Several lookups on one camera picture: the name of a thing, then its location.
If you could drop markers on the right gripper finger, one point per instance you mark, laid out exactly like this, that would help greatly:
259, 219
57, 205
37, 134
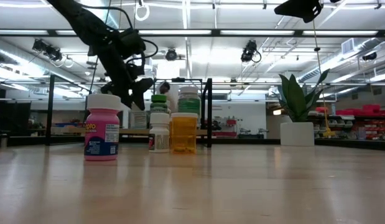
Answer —
288, 8

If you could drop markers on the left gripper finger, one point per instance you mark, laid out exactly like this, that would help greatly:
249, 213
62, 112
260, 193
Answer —
125, 98
141, 91

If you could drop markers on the green caffeine bottle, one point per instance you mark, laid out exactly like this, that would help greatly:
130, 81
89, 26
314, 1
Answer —
158, 107

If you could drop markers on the small white medicine bottle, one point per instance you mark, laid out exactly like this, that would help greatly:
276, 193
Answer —
159, 124

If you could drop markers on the pink bottle white cap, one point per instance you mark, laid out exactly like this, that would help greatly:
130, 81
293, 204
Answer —
102, 140

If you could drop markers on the clear bottle green label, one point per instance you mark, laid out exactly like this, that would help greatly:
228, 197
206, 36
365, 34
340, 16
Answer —
189, 104

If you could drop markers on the orange vial white cap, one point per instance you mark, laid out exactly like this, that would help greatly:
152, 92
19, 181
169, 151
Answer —
183, 133

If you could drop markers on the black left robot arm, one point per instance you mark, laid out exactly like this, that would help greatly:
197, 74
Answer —
80, 21

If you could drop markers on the wooden shelf board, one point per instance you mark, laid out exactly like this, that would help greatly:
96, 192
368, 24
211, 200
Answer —
136, 132

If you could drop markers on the green potted plant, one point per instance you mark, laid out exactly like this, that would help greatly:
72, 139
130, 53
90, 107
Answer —
296, 99

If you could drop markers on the rack with red bins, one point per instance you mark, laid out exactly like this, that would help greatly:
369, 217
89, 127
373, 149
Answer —
369, 109

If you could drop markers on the black background cabinet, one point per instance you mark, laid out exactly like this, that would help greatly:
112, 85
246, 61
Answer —
12, 121

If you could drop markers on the yellow hanging tool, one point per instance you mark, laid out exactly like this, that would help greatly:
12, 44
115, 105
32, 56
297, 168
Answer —
329, 133

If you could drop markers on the white plant pot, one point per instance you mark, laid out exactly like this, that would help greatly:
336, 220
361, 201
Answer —
296, 133

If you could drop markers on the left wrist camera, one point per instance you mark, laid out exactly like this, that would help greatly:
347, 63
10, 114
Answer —
131, 42

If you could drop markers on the black mounted camera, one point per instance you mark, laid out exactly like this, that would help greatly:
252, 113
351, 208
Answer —
248, 53
49, 51
171, 54

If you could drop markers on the overhead light bar frame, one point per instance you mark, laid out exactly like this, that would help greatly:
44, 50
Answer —
216, 32

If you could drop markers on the black aluminium table frame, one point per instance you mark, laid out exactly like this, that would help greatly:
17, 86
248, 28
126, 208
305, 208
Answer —
242, 141

